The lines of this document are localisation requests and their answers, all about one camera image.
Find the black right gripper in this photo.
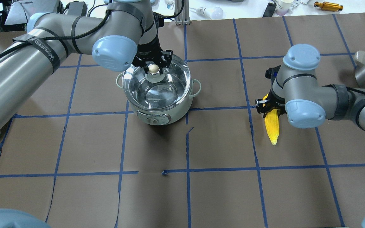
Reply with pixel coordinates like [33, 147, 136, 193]
[255, 66, 286, 118]

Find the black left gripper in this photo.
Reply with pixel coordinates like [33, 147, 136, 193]
[133, 38, 173, 74]

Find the glass pot lid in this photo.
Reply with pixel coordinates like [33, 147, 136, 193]
[119, 55, 195, 112]

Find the yellow corn cob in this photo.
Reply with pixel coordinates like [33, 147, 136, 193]
[264, 108, 280, 146]

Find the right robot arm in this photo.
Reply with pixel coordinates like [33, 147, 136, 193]
[255, 44, 365, 145]

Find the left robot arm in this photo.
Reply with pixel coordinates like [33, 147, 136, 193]
[0, 0, 173, 134]

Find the pale green electric pot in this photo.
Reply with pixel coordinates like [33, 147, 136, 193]
[116, 55, 202, 125]

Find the white light bulb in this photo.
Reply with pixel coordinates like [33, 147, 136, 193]
[195, 6, 224, 19]

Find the black phone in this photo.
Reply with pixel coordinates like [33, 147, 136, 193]
[262, 3, 277, 18]

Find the white paper cup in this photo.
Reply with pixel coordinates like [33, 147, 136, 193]
[276, 0, 294, 16]

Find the black power adapter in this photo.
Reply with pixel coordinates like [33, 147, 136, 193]
[63, 1, 87, 16]

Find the brass fitting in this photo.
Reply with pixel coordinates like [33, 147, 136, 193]
[313, 1, 344, 12]

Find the aluminium frame post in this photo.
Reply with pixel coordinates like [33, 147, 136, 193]
[174, 0, 191, 26]

